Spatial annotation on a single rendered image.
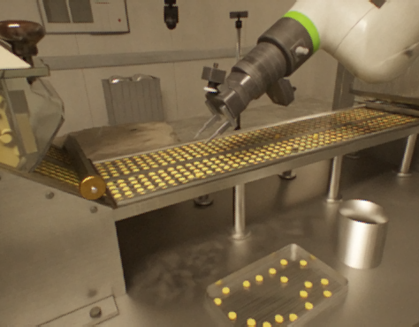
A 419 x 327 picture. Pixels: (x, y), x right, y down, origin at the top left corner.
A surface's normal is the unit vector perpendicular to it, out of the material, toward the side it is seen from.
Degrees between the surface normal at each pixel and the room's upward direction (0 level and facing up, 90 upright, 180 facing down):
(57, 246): 90
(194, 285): 0
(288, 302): 0
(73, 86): 90
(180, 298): 0
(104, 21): 90
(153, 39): 90
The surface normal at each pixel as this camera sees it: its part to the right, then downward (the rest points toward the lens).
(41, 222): 0.48, 0.33
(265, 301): -0.04, -0.92
